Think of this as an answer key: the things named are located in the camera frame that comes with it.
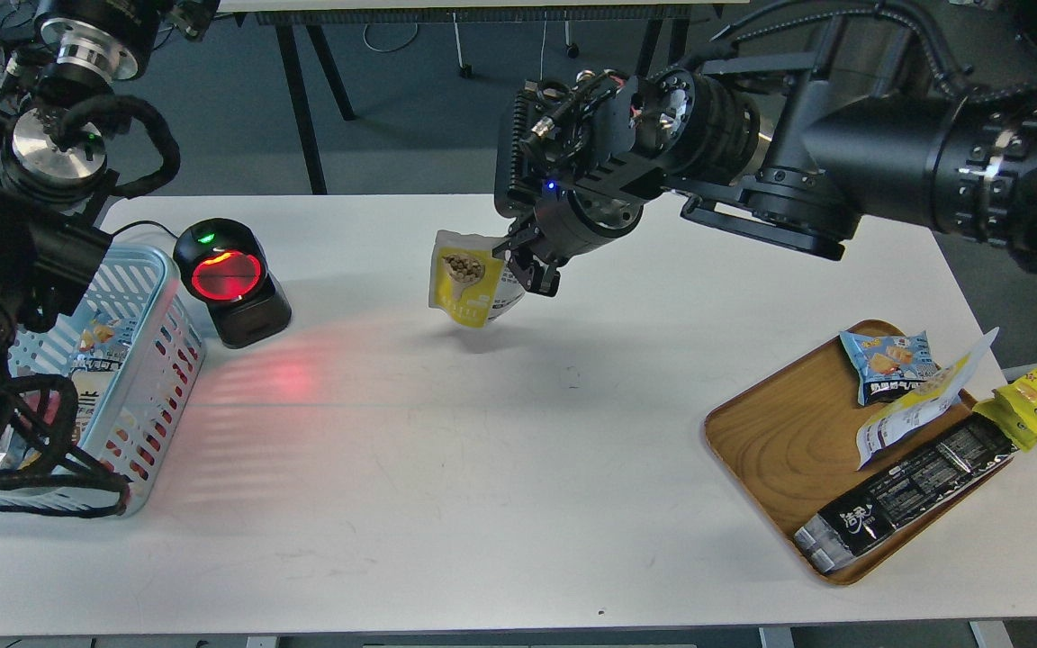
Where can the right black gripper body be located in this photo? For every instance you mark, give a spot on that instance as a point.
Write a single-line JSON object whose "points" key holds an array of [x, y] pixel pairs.
{"points": [[578, 214]]}

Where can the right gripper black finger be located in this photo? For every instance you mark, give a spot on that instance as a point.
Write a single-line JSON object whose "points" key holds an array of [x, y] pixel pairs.
{"points": [[537, 276], [518, 242]]}

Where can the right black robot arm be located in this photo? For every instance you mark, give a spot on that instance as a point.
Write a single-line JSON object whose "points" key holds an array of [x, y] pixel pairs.
{"points": [[787, 134]]}

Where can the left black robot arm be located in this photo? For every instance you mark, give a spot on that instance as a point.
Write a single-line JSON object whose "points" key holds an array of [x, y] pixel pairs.
{"points": [[69, 143]]}

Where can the blue snack bag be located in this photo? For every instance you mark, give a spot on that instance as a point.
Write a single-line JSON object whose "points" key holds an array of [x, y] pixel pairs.
{"points": [[888, 366]]}

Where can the light blue plastic basket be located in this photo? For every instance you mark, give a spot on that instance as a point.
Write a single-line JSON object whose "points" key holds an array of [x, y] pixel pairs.
{"points": [[90, 445]]}

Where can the snack bag inside basket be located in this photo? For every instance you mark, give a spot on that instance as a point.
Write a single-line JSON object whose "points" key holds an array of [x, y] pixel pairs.
{"points": [[104, 345]]}

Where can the long black snack package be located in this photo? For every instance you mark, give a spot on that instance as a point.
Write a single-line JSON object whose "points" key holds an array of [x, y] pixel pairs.
{"points": [[928, 477]]}

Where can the black barcode scanner red window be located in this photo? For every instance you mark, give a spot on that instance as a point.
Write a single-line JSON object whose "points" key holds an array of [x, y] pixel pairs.
{"points": [[224, 267]]}

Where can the brown wooden tray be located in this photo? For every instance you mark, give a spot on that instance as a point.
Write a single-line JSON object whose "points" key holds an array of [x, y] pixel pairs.
{"points": [[790, 442]]}

